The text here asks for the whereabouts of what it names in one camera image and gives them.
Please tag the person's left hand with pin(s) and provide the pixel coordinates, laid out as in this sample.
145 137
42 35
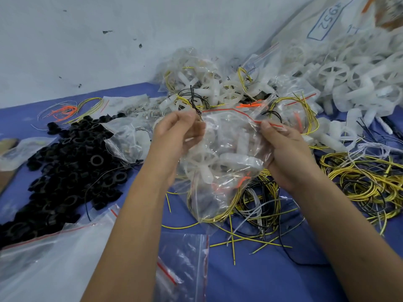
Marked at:
171 138

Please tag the person's right hand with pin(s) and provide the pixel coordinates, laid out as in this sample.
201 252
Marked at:
291 160

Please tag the person's left fingers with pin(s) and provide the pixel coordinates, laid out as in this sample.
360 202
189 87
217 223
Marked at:
185 122

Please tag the person's right thumb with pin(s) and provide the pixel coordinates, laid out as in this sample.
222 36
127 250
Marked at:
271 128

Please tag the clear zip bag white parts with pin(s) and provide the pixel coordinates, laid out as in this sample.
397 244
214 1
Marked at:
226 154

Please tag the person's right forearm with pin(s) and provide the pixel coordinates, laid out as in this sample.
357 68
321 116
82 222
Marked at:
346 242

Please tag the person's left forearm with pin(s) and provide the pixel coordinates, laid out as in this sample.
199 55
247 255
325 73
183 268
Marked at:
138 235

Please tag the heap of filled clear bags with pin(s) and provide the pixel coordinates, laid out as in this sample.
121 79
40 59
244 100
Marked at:
211 81

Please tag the clear bag of metal parts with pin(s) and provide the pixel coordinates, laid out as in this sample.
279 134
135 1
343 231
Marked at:
127 138

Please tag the pile of white plastic wheels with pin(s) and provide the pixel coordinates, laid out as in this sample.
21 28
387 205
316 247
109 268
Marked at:
355 78

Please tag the large white sack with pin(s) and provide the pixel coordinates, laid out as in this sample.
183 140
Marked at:
333 18

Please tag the pile of black plastic rings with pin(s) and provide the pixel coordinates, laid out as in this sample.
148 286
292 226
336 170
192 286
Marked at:
63 179

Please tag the small empty clear zip bag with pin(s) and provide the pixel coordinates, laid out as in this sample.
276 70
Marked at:
184 267

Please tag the small crumpled clear bag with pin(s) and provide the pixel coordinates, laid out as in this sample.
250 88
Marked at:
22 152

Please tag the brown cardboard piece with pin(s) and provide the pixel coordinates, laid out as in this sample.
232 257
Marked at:
5 172

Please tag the large empty clear zip bag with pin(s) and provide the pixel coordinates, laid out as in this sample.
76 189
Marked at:
47 261

